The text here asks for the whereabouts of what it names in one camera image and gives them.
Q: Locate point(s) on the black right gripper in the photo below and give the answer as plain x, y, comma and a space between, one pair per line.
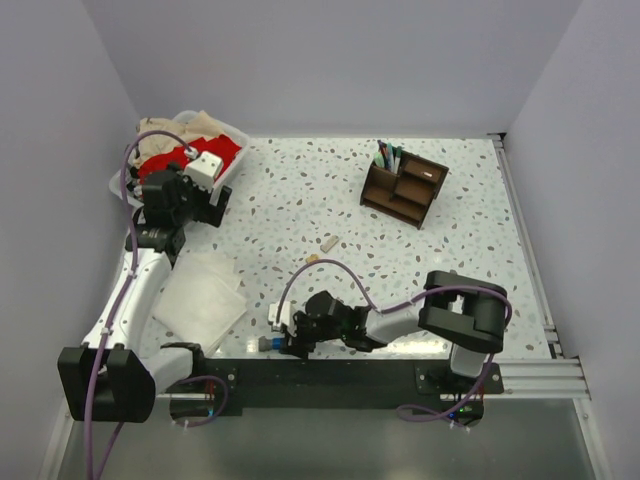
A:
294, 343

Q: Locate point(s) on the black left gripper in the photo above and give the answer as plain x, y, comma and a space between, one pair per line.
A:
209, 213

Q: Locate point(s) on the grey blue cylinder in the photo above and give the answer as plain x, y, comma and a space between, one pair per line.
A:
277, 344

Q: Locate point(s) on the beige eraser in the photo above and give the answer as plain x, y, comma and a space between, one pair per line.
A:
329, 244

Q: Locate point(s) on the teal capped white marker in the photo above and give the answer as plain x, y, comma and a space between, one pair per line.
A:
393, 166

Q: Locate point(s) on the blue pen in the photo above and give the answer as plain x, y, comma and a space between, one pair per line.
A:
382, 149

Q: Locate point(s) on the green capped white marker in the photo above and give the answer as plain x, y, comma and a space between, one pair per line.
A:
397, 159

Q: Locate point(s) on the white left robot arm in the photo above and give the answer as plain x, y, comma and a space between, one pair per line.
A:
104, 379

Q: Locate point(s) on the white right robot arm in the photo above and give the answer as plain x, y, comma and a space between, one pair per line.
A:
470, 314

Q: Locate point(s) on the red cloth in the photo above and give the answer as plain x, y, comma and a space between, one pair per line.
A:
222, 146

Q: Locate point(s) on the white folded cloth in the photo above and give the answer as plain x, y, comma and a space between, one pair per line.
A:
200, 302

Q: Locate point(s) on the white plastic basket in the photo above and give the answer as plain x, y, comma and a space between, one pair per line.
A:
201, 131

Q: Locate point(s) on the brown wooden desk organizer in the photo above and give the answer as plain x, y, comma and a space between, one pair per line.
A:
408, 194

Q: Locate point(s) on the light green highlighter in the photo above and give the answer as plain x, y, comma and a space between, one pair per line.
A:
380, 160

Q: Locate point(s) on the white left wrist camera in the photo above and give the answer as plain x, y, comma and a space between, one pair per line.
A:
204, 170

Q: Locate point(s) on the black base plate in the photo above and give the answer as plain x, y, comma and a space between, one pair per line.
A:
319, 384

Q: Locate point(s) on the aluminium front rail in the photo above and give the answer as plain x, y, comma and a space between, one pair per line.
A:
555, 379

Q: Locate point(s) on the aluminium rail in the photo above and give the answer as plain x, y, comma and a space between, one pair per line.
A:
550, 329
555, 379

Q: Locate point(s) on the aluminium right side rail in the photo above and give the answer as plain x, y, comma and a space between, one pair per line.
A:
550, 329

